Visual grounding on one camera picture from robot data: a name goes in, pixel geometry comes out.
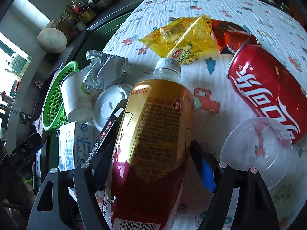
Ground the green cabinet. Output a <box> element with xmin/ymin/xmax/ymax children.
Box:
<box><xmin>86</xmin><ymin>10</ymin><xmax>135</xmax><ymax>53</ymax></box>

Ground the red lid jar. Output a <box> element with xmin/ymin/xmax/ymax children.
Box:
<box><xmin>71</xmin><ymin>2</ymin><xmax>83</xmax><ymax>15</ymax></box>

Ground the steel faucet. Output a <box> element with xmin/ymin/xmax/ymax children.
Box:
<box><xmin>0</xmin><ymin>103</ymin><xmax>33</xmax><ymax>125</ymax></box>

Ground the white plastic lid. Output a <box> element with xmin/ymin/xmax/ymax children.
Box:
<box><xmin>92</xmin><ymin>84</ymin><xmax>132</xmax><ymax>132</ymax></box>

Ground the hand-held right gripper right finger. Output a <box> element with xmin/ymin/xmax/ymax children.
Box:
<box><xmin>191</xmin><ymin>140</ymin><xmax>280</xmax><ymax>230</ymax></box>

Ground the red brown snack wrapper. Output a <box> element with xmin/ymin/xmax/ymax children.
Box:
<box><xmin>211</xmin><ymin>19</ymin><xmax>261</xmax><ymax>54</ymax></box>

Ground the grey paper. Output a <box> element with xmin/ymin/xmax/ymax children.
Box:
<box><xmin>82</xmin><ymin>50</ymin><xmax>131</xmax><ymax>93</ymax></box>

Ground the yellow snack wrapper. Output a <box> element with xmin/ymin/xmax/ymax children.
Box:
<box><xmin>138</xmin><ymin>14</ymin><xmax>214</xmax><ymax>65</ymax></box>

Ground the red soda can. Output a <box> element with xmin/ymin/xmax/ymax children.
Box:
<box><xmin>227</xmin><ymin>44</ymin><xmax>307</xmax><ymax>146</ymax></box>

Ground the printed white cloth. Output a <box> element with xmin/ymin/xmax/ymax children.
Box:
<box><xmin>102</xmin><ymin>0</ymin><xmax>307</xmax><ymax>230</ymax></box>

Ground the small black carton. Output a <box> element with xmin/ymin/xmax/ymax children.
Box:
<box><xmin>86</xmin><ymin>101</ymin><xmax>127</xmax><ymax>163</ymax></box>

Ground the white blue milk carton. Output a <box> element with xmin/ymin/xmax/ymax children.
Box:
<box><xmin>58</xmin><ymin>121</ymin><xmax>95</xmax><ymax>172</ymax></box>

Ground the round wooden chopping block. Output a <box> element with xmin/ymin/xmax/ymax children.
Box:
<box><xmin>37</xmin><ymin>18</ymin><xmax>72</xmax><ymax>53</ymax></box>

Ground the clear plastic lid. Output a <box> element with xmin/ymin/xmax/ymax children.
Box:
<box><xmin>220</xmin><ymin>117</ymin><xmax>294</xmax><ymax>192</ymax></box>

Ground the yellow jar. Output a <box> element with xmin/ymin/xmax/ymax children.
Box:
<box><xmin>80</xmin><ymin>7</ymin><xmax>94</xmax><ymax>24</ymax></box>

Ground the white paper cup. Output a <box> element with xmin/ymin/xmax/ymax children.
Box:
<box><xmin>60</xmin><ymin>72</ymin><xmax>94</xmax><ymax>122</ymax></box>

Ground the white medicine box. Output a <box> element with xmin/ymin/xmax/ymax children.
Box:
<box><xmin>96</xmin><ymin>189</ymin><xmax>116</xmax><ymax>230</ymax></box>

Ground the pink towel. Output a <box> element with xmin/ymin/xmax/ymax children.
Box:
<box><xmin>32</xmin><ymin>115</ymin><xmax>48</xmax><ymax>137</ymax></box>

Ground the green perforated plastic basket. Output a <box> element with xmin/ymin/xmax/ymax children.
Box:
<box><xmin>42</xmin><ymin>61</ymin><xmax>79</xmax><ymax>132</ymax></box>

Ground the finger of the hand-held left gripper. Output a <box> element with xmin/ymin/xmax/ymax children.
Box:
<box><xmin>11</xmin><ymin>133</ymin><xmax>45</xmax><ymax>160</ymax></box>

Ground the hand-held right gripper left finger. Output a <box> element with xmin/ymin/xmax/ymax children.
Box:
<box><xmin>27</xmin><ymin>138</ymin><xmax>118</xmax><ymax>230</ymax></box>

